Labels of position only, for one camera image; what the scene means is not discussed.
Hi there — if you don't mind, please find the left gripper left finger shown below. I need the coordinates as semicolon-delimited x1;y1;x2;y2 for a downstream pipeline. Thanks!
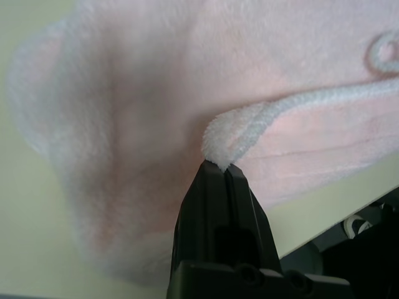
168;159;231;283

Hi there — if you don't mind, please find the black robot left leg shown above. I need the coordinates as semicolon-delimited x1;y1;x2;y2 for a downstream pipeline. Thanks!
322;202;399;299

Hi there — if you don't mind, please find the pink terry towel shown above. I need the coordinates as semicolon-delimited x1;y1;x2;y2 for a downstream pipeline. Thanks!
4;0;399;283

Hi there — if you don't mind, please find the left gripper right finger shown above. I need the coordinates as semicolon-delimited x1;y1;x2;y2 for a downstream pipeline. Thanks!
226;166;282;272

